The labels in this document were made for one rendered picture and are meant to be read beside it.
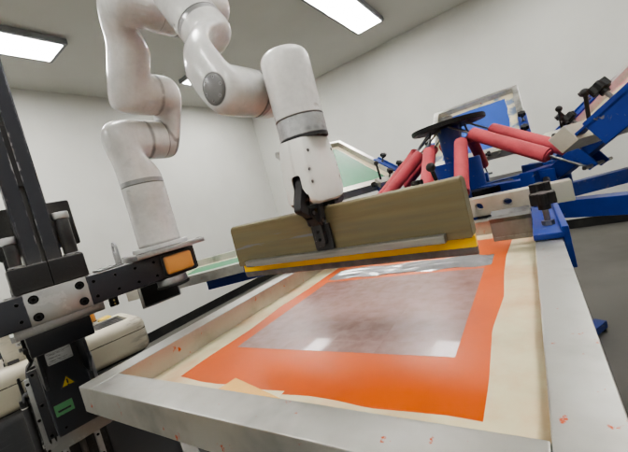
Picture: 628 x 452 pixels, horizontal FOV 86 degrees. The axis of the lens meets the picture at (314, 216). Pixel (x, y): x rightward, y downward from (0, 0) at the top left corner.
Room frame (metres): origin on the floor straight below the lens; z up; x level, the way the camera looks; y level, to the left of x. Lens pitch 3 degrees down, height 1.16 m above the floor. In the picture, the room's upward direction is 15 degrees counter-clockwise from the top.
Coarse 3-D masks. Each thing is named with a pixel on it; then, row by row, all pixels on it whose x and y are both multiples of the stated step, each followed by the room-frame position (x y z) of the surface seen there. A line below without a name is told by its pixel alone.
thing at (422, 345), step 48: (480, 240) 0.79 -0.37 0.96; (384, 288) 0.63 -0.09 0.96; (432, 288) 0.56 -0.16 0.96; (480, 288) 0.51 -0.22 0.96; (384, 336) 0.43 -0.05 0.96; (432, 336) 0.40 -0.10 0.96; (480, 336) 0.37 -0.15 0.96; (336, 384) 0.35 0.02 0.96; (384, 384) 0.33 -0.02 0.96; (432, 384) 0.31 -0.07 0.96; (480, 384) 0.29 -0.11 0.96
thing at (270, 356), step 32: (320, 288) 0.75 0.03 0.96; (352, 288) 0.68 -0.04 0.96; (288, 320) 0.59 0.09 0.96; (320, 320) 0.55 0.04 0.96; (224, 352) 0.53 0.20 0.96; (256, 352) 0.49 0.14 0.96; (288, 352) 0.46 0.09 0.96; (320, 352) 0.44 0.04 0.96; (224, 384) 0.42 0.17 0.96; (256, 384) 0.40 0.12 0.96; (288, 384) 0.38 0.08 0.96
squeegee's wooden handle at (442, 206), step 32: (384, 192) 0.46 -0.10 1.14; (416, 192) 0.42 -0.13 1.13; (448, 192) 0.40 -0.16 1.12; (256, 224) 0.58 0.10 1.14; (288, 224) 0.54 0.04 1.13; (352, 224) 0.48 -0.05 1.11; (384, 224) 0.45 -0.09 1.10; (416, 224) 0.43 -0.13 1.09; (448, 224) 0.41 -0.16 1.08; (256, 256) 0.59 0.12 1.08
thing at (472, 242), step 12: (456, 240) 0.42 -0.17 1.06; (468, 240) 0.41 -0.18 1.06; (372, 252) 0.48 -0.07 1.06; (384, 252) 0.47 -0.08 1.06; (396, 252) 0.46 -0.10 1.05; (408, 252) 0.45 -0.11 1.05; (420, 252) 0.44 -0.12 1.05; (276, 264) 0.59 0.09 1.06; (288, 264) 0.57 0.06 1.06; (300, 264) 0.56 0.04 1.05
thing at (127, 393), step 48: (288, 288) 0.79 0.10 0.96; (576, 288) 0.35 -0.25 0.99; (192, 336) 0.57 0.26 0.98; (576, 336) 0.27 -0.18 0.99; (96, 384) 0.44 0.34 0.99; (144, 384) 0.40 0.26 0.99; (576, 384) 0.22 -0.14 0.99; (192, 432) 0.31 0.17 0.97; (240, 432) 0.27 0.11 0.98; (288, 432) 0.25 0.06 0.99; (336, 432) 0.23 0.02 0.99; (384, 432) 0.22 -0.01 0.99; (432, 432) 0.21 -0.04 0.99; (480, 432) 0.20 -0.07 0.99; (576, 432) 0.18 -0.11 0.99; (624, 432) 0.17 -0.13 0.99
